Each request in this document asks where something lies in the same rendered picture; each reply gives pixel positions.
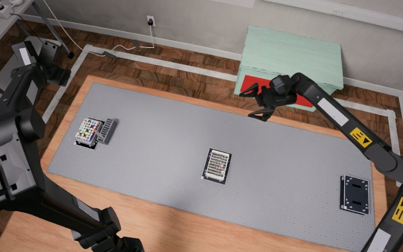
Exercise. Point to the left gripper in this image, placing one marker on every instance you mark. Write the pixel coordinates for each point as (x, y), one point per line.
(56, 80)

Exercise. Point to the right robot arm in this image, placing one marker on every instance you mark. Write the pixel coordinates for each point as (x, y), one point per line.
(388, 235)

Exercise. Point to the white tube rack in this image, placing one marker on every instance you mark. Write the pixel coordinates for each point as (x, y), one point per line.
(217, 159)

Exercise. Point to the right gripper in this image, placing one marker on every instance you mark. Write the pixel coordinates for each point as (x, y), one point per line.
(264, 99)

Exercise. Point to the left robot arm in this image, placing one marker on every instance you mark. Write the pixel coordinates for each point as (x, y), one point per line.
(24, 187)

